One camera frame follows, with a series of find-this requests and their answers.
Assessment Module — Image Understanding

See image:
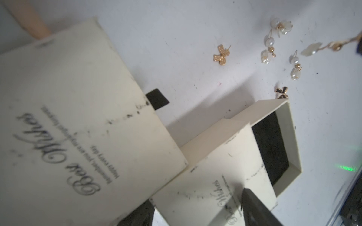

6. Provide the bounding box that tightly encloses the white flower earring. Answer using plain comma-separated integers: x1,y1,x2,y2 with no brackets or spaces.
271,18,293,37
261,29,276,65

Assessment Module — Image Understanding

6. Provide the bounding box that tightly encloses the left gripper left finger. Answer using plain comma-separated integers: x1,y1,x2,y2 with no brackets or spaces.
117,201,155,226

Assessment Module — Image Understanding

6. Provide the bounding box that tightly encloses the cream drawer jewelry box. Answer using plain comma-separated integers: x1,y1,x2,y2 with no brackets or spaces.
1,0,52,40

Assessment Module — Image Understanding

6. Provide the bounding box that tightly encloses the black gold bow earring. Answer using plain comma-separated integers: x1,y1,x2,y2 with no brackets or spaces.
275,87,289,99

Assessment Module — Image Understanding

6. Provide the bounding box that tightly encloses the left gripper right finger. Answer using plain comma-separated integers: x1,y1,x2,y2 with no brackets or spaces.
240,188,282,226

